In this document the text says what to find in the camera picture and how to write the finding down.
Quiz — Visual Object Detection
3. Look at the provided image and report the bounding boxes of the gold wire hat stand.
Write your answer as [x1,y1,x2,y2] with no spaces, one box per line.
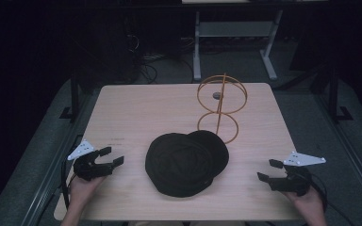
[196,73,249,146]

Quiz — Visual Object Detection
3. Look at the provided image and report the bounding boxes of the metal frame rail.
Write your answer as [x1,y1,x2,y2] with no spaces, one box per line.
[312,92,362,218]
[20,133,88,226]

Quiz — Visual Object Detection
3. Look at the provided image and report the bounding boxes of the white metal desk frame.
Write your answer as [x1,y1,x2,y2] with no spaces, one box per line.
[192,9,285,83]

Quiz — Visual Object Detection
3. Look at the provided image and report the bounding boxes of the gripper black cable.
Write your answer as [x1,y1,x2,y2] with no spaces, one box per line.
[307,173,356,226]
[60,156,77,211]

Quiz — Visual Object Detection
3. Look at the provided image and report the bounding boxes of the black hat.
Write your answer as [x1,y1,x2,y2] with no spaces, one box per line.
[144,129,230,199]

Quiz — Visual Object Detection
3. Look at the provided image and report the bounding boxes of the bundle of floor cables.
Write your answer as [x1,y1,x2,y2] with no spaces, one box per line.
[123,32,196,85]

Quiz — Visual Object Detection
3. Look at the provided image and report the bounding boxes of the black metal stand post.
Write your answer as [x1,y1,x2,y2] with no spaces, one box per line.
[325,60,354,123]
[58,70,83,122]

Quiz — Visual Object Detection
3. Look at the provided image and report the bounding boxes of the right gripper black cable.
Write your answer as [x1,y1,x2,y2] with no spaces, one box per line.
[307,173,356,226]

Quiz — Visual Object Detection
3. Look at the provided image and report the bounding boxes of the person's right hand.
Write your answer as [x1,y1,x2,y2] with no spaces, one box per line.
[282,186,327,219]

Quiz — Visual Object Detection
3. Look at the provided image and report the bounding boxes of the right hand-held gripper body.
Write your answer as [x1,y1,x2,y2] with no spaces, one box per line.
[268,151,327,198]

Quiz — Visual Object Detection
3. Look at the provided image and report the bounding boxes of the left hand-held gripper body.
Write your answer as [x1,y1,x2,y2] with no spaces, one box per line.
[67,139,114,182]

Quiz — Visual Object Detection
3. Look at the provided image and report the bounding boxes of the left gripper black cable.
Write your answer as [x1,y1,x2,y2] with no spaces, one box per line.
[60,156,77,211]

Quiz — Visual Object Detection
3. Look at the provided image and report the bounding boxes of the person's left hand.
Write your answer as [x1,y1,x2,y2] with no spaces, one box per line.
[68,175,107,209]

